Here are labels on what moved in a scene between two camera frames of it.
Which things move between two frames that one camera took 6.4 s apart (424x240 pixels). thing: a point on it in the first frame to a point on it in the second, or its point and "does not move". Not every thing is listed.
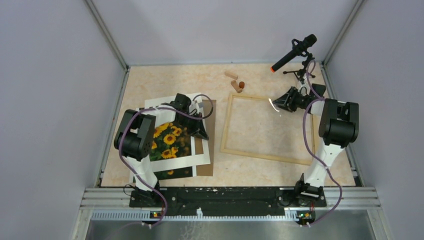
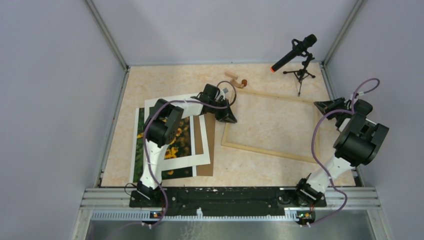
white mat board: [201, 155] does not move
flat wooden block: [230, 74] does not move
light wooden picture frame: [264, 156] to [273, 153]
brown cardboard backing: [207, 170] does not move
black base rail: [225, 201] does not move
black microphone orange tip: [298, 48] does not move
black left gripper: [198, 129] to [226, 115]
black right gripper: [286, 101] to [325, 106]
